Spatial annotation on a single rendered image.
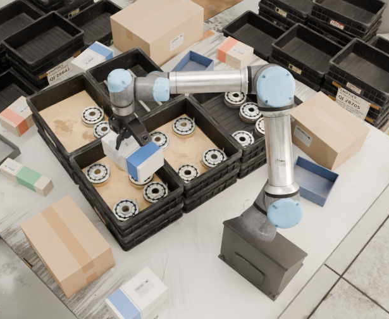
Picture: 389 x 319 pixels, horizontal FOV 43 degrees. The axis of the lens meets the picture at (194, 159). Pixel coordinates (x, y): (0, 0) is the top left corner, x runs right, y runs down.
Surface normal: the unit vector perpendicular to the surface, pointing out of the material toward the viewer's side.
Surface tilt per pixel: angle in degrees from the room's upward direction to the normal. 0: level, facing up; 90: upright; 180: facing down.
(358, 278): 0
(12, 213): 0
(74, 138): 0
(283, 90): 46
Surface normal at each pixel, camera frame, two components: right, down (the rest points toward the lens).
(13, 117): 0.02, -0.59
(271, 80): -0.02, 0.18
